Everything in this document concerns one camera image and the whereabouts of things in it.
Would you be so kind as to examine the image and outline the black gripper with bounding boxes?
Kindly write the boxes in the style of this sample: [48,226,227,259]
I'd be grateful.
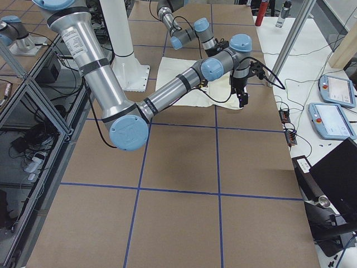
[230,75,249,108]
[205,40,229,57]

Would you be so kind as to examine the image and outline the cream long-sleeve cat shirt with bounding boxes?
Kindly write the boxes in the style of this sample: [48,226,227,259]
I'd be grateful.
[155,57,240,110]

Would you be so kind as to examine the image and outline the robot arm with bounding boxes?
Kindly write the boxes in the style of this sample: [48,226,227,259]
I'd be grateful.
[36,1,252,151]
[156,1,229,56]

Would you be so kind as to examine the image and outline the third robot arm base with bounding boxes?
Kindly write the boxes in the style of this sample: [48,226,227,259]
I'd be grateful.
[1,15,46,56]

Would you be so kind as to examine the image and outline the grey usb hub orange ports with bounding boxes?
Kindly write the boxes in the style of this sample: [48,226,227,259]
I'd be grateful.
[278,108,291,124]

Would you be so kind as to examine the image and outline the red water bottle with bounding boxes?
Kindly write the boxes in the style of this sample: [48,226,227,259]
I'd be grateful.
[255,0,269,27]

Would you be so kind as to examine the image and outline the clear water bottle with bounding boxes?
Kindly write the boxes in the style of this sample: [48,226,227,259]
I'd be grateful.
[275,1,292,28]

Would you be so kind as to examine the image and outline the teach pendant near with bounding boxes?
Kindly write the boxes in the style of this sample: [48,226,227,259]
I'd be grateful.
[308,103,356,140]

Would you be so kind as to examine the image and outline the teach pendant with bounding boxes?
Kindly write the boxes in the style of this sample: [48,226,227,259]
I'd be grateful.
[308,103,356,140]
[319,75,356,108]

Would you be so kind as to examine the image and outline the brown paper table cover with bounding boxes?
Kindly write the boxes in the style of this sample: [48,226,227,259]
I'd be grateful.
[26,2,321,268]

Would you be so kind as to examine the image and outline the teach pendant far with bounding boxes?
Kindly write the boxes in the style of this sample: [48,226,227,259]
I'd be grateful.
[319,75,356,108]

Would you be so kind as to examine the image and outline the silver metal cup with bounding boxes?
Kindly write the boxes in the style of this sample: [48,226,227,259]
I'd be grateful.
[317,195,331,209]

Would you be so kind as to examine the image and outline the aluminium frame post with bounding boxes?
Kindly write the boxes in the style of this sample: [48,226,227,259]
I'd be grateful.
[268,0,316,87]

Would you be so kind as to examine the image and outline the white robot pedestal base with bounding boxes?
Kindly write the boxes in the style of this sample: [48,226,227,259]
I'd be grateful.
[100,0,150,92]

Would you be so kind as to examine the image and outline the aluminium frame side rack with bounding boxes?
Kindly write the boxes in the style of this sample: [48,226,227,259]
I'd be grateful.
[1,32,87,267]

